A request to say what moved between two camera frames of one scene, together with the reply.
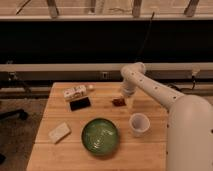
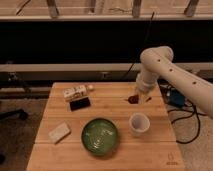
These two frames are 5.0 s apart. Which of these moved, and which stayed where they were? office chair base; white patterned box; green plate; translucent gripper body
Moved: translucent gripper body
Stayed: office chair base; green plate; white patterned box
